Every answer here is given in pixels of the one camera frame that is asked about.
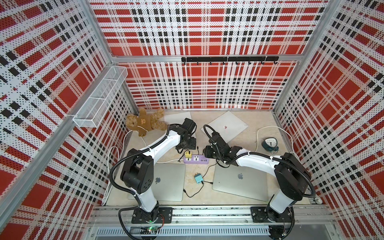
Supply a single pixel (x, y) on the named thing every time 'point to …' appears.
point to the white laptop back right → (228, 125)
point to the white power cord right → (317, 200)
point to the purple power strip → (196, 159)
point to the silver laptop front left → (168, 182)
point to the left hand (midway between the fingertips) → (190, 146)
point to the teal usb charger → (198, 178)
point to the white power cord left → (118, 149)
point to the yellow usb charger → (187, 154)
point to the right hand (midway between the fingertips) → (206, 150)
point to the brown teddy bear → (143, 122)
